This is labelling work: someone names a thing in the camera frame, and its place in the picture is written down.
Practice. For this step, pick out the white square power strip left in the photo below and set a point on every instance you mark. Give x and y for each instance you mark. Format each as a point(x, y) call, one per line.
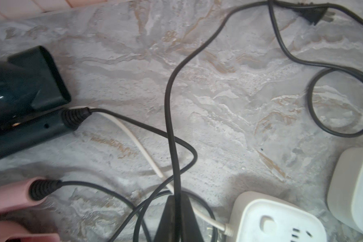
point(257, 217)

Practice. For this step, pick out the dark green folded hair dryer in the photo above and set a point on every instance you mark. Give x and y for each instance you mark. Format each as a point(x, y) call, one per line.
point(32, 99)

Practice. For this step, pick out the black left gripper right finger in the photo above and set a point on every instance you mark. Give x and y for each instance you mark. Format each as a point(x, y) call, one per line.
point(190, 231)

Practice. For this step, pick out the pink folded hair dryer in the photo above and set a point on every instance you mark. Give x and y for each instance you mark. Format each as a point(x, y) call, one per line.
point(20, 195)

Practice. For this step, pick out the white square power strip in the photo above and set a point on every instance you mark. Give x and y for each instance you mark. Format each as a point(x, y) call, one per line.
point(345, 194)
point(257, 217)

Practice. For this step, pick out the white square power strip right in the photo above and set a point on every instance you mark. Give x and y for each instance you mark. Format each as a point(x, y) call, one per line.
point(345, 194)

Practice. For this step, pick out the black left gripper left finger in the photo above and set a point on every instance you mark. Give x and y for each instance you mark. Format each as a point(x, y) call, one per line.
point(166, 228)

